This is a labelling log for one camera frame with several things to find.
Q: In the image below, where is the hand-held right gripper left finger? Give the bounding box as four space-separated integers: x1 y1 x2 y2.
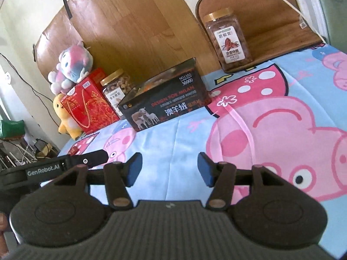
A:
54 152 143 212

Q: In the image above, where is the black tape strip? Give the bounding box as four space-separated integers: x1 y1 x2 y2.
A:
62 0 73 20

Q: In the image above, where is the wood-pattern board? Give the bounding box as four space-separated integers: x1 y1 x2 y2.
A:
34 0 220 87

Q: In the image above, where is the green bag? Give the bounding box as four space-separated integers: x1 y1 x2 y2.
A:
0 119 26 140

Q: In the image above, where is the small red packet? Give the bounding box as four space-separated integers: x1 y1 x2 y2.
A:
68 135 98 156

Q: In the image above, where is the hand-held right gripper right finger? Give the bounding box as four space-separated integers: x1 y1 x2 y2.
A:
197 152 288 212

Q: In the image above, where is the dark box with sheep print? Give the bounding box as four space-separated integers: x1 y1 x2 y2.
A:
118 57 212 132

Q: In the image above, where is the white cable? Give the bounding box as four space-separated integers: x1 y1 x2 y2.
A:
255 0 327 44

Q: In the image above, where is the square nut jar gold lid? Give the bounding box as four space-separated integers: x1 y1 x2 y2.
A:
203 8 252 73

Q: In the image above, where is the pink and blue plush cat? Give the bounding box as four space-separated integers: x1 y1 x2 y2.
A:
48 41 93 94

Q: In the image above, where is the round nut jar gold lid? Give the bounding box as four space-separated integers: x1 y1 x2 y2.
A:
100 69 134 120

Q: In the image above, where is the red gift bag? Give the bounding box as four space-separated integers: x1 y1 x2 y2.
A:
60 68 121 134

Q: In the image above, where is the yellow plush toy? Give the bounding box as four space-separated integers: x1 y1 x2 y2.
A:
53 93 83 141

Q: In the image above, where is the printed cartoon pig blanket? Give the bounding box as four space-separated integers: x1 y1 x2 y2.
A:
58 42 347 260

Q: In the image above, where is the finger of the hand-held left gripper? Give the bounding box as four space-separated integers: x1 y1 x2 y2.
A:
63 149 109 170

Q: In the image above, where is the black wall cable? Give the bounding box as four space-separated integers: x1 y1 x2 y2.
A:
0 53 57 110

